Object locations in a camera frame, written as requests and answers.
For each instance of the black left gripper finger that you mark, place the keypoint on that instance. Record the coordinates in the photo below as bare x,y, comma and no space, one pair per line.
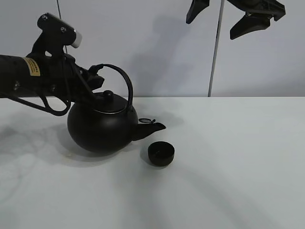
91,77
100,101

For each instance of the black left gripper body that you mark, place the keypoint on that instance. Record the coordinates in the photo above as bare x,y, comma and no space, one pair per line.
65,79

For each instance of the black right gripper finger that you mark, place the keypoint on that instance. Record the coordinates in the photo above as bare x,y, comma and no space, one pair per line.
250,22
196,7

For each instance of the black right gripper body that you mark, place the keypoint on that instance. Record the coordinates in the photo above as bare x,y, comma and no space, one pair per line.
272,8

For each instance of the black round teapot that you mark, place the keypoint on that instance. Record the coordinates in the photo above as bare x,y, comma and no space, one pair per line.
107,132

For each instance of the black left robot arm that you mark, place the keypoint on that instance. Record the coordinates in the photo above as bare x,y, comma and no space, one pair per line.
21,81

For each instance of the small black teacup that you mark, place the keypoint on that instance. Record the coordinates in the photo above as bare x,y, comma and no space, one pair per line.
161,153

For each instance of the black and white wrist camera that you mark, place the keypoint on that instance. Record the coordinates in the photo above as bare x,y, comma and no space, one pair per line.
55,34

